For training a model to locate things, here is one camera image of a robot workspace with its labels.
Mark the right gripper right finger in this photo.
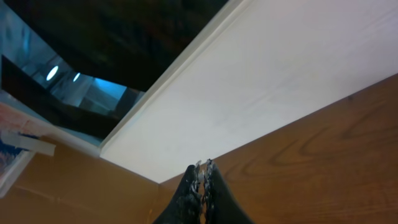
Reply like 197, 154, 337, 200
203, 159, 254, 224

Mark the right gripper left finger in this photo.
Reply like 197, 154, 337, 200
153, 161, 202, 224

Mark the cardboard box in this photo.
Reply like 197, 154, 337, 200
1, 139, 158, 223

